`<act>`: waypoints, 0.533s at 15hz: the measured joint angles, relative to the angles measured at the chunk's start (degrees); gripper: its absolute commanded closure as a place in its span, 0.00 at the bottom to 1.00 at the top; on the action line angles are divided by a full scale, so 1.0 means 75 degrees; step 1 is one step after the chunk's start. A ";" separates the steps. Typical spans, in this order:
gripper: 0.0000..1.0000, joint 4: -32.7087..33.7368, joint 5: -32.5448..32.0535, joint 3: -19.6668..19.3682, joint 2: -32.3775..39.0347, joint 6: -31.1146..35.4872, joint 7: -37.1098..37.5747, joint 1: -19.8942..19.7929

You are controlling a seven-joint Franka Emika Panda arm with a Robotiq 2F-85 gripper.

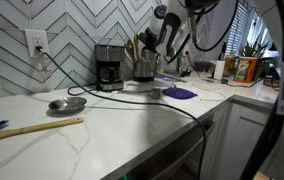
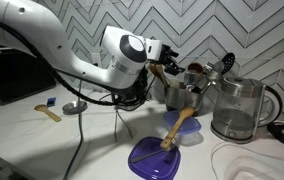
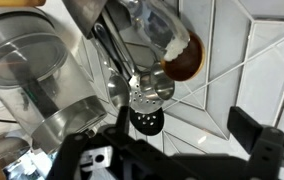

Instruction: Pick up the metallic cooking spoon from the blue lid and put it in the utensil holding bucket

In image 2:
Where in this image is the metal fork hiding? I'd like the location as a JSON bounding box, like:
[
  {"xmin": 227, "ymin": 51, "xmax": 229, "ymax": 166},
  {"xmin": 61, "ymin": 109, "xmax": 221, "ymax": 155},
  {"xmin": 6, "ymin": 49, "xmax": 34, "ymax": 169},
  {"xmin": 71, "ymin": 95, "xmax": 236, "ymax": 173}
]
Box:
[{"xmin": 130, "ymin": 145, "xmax": 176, "ymax": 164}]

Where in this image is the glass and steel electric kettle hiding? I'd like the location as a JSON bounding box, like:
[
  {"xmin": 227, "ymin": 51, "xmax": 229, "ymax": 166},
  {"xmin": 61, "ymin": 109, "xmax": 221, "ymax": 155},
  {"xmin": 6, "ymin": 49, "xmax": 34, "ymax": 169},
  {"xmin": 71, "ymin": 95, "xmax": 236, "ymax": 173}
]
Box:
[{"xmin": 210, "ymin": 76, "xmax": 284, "ymax": 145}]

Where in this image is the steel utensil holder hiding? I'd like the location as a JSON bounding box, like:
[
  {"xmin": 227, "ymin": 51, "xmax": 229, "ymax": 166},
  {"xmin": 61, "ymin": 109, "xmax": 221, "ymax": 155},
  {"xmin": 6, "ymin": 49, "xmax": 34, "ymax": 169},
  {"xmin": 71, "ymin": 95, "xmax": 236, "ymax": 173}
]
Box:
[{"xmin": 164, "ymin": 85, "xmax": 204, "ymax": 117}]

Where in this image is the black drip coffee maker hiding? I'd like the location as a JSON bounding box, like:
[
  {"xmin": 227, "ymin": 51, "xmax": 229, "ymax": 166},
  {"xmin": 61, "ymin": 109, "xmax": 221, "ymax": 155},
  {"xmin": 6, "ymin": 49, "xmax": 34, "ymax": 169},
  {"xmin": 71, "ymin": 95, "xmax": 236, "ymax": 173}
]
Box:
[{"xmin": 110, "ymin": 68, "xmax": 150, "ymax": 112}]

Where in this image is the metallic cooking spoon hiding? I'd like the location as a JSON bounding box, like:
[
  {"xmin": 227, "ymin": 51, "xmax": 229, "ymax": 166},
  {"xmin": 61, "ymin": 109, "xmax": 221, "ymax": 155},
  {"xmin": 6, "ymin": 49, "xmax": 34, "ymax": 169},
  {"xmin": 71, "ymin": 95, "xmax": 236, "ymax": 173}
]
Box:
[{"xmin": 199, "ymin": 68, "xmax": 224, "ymax": 96}]

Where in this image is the clear plastic container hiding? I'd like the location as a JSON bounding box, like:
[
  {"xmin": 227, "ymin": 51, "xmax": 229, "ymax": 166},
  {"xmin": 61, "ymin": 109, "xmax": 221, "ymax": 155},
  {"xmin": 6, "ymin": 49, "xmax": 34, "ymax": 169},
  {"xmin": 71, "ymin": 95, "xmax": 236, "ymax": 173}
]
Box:
[{"xmin": 223, "ymin": 155, "xmax": 284, "ymax": 180}]

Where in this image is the clear container with blue lid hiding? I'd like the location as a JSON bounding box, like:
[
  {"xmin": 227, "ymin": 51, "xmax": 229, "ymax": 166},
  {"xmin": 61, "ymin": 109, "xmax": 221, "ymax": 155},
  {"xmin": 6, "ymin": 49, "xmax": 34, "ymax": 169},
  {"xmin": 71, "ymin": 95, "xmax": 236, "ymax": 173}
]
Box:
[{"xmin": 162, "ymin": 109, "xmax": 203, "ymax": 148}]

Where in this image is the dark power cable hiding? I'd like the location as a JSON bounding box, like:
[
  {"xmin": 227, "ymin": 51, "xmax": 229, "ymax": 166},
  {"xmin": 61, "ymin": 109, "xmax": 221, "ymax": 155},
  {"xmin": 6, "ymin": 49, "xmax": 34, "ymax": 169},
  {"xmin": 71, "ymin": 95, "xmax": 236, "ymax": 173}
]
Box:
[{"xmin": 62, "ymin": 79, "xmax": 85, "ymax": 180}]

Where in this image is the steel ladle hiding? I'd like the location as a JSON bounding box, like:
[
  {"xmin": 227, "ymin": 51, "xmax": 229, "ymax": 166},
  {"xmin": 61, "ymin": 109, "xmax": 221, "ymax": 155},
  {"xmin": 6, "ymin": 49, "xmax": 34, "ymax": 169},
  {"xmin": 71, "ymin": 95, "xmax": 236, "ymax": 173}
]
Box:
[{"xmin": 203, "ymin": 60, "xmax": 226, "ymax": 73}]

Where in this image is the thin white cable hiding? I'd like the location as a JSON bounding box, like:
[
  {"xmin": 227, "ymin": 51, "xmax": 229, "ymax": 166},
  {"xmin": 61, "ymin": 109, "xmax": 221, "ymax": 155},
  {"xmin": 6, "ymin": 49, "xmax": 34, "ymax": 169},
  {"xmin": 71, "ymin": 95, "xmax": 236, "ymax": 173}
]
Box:
[{"xmin": 209, "ymin": 141, "xmax": 284, "ymax": 180}]

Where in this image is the brown round-headed utensil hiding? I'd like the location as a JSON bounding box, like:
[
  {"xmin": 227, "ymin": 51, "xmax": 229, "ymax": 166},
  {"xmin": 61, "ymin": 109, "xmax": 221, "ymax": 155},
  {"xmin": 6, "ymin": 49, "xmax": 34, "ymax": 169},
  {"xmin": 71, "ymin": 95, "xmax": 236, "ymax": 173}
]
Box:
[{"xmin": 187, "ymin": 62, "xmax": 204, "ymax": 76}]

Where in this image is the wooden turner in holder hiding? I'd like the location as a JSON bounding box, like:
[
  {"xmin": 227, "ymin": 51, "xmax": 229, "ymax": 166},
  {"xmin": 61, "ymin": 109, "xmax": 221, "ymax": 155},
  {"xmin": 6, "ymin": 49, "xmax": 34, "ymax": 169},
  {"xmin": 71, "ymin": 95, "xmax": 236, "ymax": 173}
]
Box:
[{"xmin": 148, "ymin": 63, "xmax": 170, "ymax": 89}]

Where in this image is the wooden flat spatula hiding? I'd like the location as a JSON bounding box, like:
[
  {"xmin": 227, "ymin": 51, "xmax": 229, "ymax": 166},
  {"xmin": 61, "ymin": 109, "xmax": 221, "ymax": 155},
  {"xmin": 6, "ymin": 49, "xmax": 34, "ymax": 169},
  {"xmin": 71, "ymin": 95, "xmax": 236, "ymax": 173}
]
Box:
[{"xmin": 33, "ymin": 104, "xmax": 63, "ymax": 123}]

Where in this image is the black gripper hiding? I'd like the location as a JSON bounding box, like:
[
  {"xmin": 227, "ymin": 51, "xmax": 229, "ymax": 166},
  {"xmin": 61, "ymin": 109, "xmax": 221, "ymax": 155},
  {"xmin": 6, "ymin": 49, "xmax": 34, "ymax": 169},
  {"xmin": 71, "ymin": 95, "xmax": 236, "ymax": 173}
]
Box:
[{"xmin": 160, "ymin": 44, "xmax": 186, "ymax": 76}]

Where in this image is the white wall outlet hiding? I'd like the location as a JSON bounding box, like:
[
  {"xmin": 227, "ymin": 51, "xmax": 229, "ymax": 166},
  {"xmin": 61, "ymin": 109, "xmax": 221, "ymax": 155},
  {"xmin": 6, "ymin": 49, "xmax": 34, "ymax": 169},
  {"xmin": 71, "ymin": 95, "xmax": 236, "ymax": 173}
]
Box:
[{"xmin": 91, "ymin": 52, "xmax": 103, "ymax": 68}]

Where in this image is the small round steel plate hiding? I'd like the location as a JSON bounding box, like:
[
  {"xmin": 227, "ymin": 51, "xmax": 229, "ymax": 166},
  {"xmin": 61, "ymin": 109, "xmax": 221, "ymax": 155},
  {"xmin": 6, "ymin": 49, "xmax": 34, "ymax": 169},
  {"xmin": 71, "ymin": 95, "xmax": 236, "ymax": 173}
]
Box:
[{"xmin": 61, "ymin": 100, "xmax": 89, "ymax": 116}]

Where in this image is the wooden spatula with slanted blade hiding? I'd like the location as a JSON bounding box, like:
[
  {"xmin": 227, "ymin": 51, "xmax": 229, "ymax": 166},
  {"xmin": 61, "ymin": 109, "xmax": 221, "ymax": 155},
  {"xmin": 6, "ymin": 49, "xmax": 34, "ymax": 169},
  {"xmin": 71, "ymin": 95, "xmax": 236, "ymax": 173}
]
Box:
[{"xmin": 159, "ymin": 106, "xmax": 196, "ymax": 151}]

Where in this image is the steel measuring cup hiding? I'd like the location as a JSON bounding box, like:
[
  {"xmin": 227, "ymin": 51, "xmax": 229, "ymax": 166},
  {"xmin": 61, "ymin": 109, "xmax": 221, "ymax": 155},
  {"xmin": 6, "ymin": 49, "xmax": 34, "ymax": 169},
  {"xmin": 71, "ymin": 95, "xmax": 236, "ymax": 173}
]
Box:
[{"xmin": 183, "ymin": 70, "xmax": 200, "ymax": 90}]

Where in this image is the small blue object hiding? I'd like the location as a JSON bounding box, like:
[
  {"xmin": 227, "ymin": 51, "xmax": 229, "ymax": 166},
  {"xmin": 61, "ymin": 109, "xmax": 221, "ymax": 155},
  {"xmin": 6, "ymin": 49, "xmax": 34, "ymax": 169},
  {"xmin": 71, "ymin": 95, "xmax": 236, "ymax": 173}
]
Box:
[{"xmin": 46, "ymin": 96, "xmax": 57, "ymax": 108}]

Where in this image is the black countertop appliance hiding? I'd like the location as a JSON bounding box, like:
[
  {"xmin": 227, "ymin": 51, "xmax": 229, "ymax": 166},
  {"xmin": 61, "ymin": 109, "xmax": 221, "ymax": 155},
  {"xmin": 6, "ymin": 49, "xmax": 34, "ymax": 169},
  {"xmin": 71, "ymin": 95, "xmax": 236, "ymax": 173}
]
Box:
[{"xmin": 0, "ymin": 49, "xmax": 57, "ymax": 106}]

